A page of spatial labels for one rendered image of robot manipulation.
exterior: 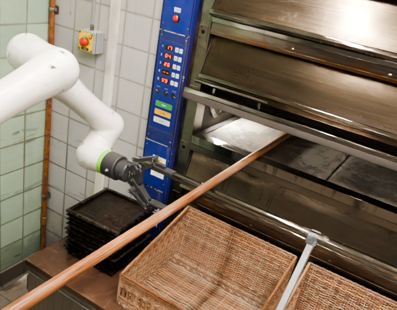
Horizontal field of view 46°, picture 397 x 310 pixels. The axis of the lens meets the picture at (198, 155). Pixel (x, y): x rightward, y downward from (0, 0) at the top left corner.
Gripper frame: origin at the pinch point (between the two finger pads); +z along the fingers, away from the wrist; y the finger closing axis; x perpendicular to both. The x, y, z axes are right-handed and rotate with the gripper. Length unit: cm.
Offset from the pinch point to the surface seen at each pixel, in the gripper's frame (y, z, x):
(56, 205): 73, -103, -52
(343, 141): -24, 43, -37
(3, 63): -11, -113, -23
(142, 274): 54, -16, -18
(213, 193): 2.1, 10.1, -14.4
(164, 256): 53, -16, -34
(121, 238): -1.5, 8.6, 34.3
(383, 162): -22, 57, -37
